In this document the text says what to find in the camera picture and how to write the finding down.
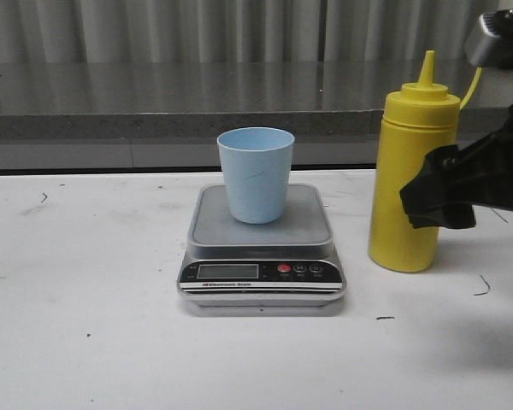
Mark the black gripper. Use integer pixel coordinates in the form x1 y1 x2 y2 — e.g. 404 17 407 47
399 104 513 230

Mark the yellow squeeze bottle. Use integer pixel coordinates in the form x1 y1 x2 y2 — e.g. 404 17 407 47
368 50 470 272

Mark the light blue plastic cup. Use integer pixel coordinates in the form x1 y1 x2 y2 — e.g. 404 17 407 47
217 127 295 224

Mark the silver digital kitchen scale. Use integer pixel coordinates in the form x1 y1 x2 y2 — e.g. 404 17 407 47
177 184 346 308

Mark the white pleated curtain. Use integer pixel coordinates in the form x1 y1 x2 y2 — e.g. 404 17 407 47
0 0 500 63

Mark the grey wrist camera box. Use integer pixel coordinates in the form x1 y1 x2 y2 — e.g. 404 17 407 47
464 9 513 70

